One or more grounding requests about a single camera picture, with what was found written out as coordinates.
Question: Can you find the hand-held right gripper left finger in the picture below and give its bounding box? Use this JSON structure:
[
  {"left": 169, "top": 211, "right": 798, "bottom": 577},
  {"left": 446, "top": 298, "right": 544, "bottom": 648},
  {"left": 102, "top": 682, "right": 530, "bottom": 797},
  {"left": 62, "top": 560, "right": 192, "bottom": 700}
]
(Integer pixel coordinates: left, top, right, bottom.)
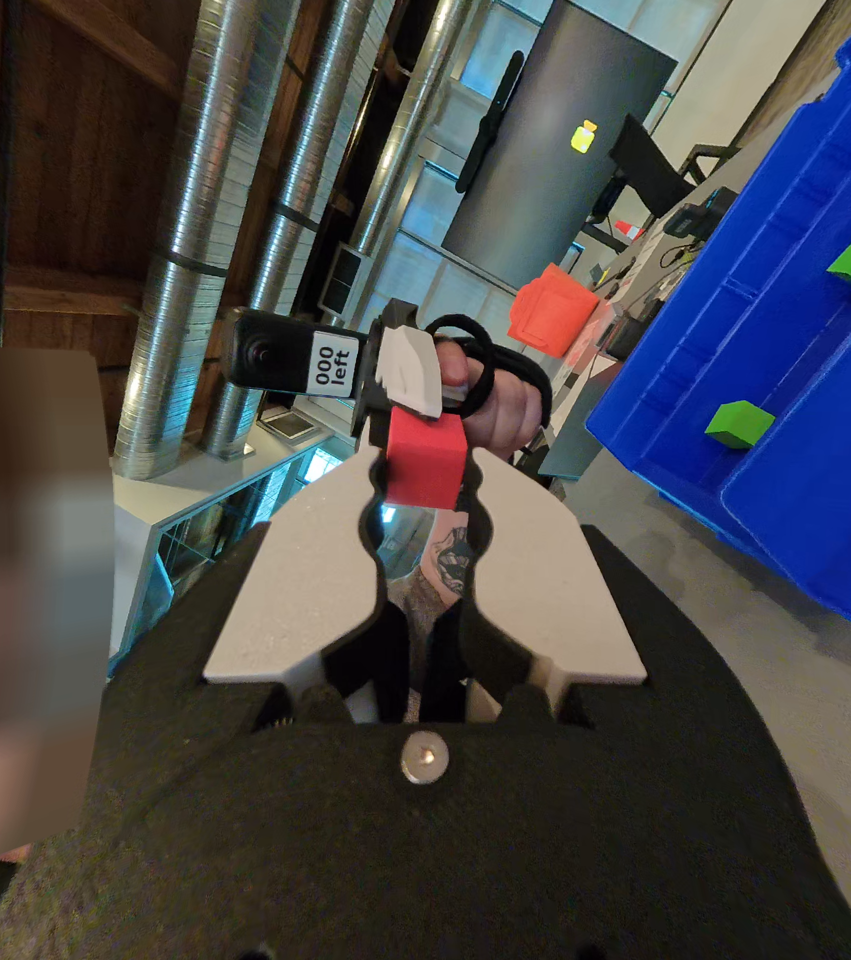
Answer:
[{"left": 202, "top": 450, "right": 387, "bottom": 685}]

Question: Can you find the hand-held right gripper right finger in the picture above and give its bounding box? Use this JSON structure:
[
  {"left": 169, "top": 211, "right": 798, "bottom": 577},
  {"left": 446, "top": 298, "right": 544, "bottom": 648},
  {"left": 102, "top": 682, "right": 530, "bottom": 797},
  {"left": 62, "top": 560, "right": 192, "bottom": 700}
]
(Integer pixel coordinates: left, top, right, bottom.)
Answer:
[{"left": 463, "top": 447, "right": 650, "bottom": 686}]

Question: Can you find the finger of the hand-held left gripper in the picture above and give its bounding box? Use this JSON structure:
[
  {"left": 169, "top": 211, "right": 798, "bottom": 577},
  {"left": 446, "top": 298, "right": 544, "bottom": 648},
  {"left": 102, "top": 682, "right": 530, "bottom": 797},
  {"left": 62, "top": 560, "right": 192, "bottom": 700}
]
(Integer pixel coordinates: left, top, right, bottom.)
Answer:
[{"left": 379, "top": 326, "right": 444, "bottom": 420}]

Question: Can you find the red wooden cube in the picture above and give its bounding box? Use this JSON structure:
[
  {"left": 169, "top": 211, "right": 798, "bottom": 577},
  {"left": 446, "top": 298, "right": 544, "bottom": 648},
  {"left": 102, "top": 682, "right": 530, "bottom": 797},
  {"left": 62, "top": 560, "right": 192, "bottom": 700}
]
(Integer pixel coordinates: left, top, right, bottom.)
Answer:
[{"left": 385, "top": 406, "right": 469, "bottom": 510}]

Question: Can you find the blue plastic bin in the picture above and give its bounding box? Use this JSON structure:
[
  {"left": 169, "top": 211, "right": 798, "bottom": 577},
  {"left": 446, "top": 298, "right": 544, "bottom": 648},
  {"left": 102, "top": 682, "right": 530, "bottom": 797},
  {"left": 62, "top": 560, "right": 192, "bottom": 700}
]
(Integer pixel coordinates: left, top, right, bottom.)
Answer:
[{"left": 585, "top": 0, "right": 851, "bottom": 625}]

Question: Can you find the grey desk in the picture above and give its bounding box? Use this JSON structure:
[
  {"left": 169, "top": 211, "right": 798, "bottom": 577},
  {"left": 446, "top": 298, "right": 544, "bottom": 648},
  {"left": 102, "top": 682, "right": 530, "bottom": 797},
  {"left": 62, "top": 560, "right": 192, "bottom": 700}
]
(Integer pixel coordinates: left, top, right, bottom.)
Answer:
[{"left": 538, "top": 112, "right": 851, "bottom": 960}]

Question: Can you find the person's left hand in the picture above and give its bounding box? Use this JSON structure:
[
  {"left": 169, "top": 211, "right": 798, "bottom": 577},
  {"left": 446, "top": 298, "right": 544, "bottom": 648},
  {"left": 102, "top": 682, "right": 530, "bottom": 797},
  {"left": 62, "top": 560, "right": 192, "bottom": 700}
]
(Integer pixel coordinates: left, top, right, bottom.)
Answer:
[{"left": 436, "top": 337, "right": 547, "bottom": 461}]

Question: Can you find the white low cabinet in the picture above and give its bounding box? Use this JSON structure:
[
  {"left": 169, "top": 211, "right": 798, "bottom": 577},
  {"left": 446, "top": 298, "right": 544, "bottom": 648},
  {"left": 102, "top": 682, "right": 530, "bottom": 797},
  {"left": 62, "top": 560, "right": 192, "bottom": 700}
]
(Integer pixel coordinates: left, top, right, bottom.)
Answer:
[{"left": 109, "top": 435, "right": 344, "bottom": 663}]

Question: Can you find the orange plastic box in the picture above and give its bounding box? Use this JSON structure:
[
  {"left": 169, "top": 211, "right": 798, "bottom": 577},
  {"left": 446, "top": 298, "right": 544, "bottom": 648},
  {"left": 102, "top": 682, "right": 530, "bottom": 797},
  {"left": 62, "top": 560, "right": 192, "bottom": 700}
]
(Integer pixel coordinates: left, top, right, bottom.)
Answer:
[{"left": 507, "top": 261, "right": 601, "bottom": 358}]

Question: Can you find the large dark screen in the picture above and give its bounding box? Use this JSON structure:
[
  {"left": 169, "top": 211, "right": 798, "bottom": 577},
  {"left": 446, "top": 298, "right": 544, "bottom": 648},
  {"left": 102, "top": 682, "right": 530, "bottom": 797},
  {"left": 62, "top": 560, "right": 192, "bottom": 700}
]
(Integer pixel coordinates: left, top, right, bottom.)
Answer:
[{"left": 441, "top": 0, "right": 679, "bottom": 281}]

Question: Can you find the black battery charger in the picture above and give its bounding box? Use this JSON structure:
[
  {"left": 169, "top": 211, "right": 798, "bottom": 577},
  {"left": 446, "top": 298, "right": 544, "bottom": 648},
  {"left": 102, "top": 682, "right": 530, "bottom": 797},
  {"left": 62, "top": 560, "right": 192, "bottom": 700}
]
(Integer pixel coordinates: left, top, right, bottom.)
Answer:
[{"left": 664, "top": 186, "right": 741, "bottom": 242}]

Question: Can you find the black camera bar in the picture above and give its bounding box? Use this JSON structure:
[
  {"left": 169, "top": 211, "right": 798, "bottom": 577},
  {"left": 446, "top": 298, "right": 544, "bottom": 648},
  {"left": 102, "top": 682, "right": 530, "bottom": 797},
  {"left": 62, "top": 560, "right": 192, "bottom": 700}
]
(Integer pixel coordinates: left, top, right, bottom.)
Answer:
[{"left": 454, "top": 50, "right": 526, "bottom": 195}]

